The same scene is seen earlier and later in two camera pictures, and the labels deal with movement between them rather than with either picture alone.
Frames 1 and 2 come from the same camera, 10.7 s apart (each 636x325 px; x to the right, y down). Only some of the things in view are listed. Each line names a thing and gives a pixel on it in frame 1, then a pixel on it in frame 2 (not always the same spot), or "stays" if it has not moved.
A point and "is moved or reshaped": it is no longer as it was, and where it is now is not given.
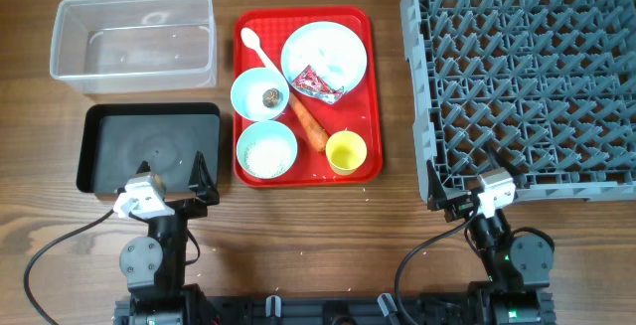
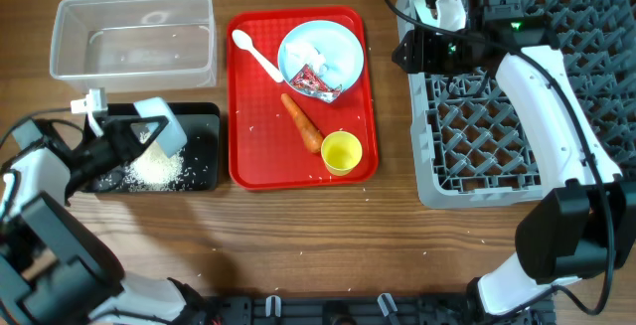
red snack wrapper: [309, 81] stays
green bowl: [266, 149] to [451, 13]
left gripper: [201, 183] to [124, 139]
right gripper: [458, 207] to [419, 54]
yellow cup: [345, 151] stays
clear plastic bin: [138, 42] stays
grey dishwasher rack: [540, 62] stays
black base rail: [490, 308] stays
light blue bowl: [246, 93] to [172, 138]
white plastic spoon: [250, 40] is moved or reshaped
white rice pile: [267, 158] to [153, 169]
